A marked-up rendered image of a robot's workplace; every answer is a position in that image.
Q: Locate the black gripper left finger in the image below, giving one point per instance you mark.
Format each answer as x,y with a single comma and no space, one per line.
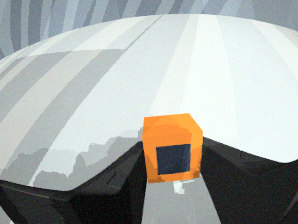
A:
115,196

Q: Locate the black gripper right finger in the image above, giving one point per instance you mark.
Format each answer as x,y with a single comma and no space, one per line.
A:
248,189

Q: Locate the orange block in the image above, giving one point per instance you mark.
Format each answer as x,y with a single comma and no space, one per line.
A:
172,147

